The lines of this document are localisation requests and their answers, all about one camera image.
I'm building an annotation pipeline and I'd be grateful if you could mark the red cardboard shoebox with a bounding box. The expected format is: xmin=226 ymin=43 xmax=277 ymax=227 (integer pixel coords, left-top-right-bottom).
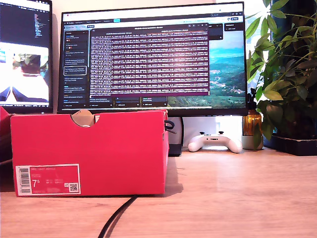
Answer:
xmin=0 ymin=106 xmax=170 ymax=198

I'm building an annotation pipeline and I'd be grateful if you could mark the black monitor stand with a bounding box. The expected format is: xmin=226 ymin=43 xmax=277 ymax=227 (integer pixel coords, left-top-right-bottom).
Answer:
xmin=168 ymin=144 xmax=183 ymax=157

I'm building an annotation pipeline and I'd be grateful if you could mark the large black computer monitor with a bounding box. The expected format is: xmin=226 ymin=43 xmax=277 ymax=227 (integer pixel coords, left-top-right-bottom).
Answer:
xmin=57 ymin=1 xmax=249 ymax=117

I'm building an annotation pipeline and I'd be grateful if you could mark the white game controller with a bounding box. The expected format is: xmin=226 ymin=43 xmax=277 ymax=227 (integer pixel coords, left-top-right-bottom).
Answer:
xmin=187 ymin=130 xmax=244 ymax=154

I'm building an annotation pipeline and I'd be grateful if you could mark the amber pump bottle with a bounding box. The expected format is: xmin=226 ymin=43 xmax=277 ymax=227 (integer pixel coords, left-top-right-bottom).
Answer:
xmin=242 ymin=88 xmax=263 ymax=136

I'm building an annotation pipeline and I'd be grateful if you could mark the green leafy potted plant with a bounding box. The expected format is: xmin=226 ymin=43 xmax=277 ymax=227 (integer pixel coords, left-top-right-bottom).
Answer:
xmin=245 ymin=0 xmax=317 ymax=142

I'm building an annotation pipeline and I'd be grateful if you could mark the black plant tray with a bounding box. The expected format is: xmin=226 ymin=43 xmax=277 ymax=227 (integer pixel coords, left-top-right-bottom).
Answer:
xmin=263 ymin=133 xmax=317 ymax=156

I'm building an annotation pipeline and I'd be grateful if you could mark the narrow black computer monitor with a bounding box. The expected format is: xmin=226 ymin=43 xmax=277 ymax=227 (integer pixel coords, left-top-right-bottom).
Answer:
xmin=0 ymin=0 xmax=54 ymax=114

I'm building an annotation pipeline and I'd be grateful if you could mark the black table cable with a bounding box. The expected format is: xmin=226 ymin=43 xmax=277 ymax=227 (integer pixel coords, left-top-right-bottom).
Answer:
xmin=103 ymin=195 xmax=139 ymax=238
xmin=97 ymin=195 xmax=136 ymax=238

